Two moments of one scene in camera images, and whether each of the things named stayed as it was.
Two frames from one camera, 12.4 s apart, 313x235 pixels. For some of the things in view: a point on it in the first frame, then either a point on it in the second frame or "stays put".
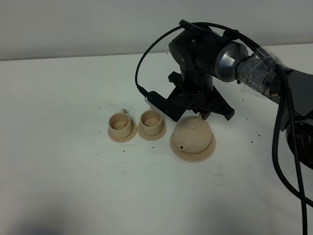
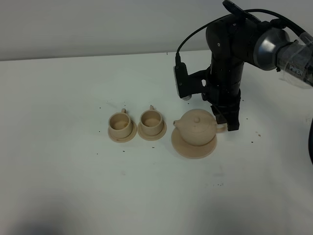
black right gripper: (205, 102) to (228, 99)
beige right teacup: (151, 121) stays put
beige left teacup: (120, 124) stays put
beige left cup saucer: (123, 139) stays put
